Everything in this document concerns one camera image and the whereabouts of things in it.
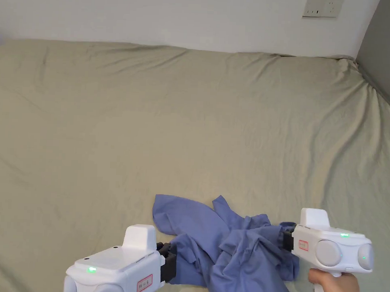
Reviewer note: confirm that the blue shirt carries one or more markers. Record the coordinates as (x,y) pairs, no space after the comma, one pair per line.
(229,254)

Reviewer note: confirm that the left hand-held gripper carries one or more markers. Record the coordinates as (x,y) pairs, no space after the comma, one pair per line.
(121,268)

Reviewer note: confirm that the white wall socket plate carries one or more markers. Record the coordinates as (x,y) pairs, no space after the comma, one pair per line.
(322,7)

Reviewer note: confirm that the bed with pale green sheet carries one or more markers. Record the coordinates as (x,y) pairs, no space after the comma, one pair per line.
(170,119)

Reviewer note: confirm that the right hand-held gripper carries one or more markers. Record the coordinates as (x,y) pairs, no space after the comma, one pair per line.
(329,247)

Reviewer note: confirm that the person's right hand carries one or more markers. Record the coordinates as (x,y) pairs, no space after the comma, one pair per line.
(337,289)

